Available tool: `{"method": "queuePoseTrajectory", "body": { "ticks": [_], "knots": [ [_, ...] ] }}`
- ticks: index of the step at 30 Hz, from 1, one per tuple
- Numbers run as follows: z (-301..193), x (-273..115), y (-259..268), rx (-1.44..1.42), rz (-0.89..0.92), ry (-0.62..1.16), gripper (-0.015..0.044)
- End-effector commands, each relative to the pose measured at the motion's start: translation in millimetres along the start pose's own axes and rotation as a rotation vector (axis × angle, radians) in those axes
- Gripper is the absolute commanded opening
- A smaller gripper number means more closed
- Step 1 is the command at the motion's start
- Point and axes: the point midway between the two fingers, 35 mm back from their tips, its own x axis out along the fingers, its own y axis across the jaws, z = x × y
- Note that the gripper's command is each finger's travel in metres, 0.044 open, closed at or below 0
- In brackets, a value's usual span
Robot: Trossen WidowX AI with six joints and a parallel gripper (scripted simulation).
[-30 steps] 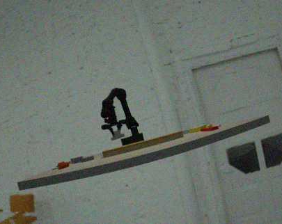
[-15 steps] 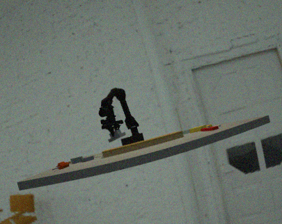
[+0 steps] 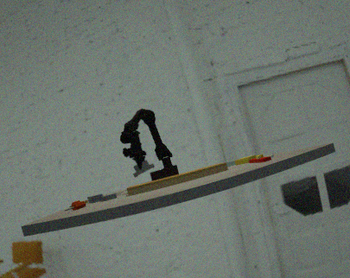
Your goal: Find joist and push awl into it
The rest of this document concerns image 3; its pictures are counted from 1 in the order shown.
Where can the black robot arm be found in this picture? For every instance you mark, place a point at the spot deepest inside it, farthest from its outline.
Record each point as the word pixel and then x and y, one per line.
pixel 129 136

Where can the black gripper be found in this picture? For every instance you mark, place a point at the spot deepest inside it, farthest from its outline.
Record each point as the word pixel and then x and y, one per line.
pixel 138 153

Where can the red long bar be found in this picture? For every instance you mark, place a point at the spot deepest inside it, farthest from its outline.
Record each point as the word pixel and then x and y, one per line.
pixel 259 159

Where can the pale green rectangular tray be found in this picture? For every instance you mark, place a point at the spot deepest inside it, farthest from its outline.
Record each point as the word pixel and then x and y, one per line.
pixel 231 163

